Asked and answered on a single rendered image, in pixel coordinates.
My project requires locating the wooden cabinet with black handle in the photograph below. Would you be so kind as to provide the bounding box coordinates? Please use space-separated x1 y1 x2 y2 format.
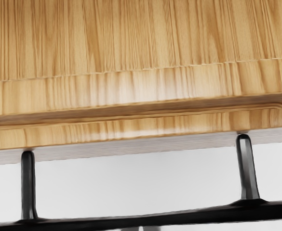
0 0 282 231

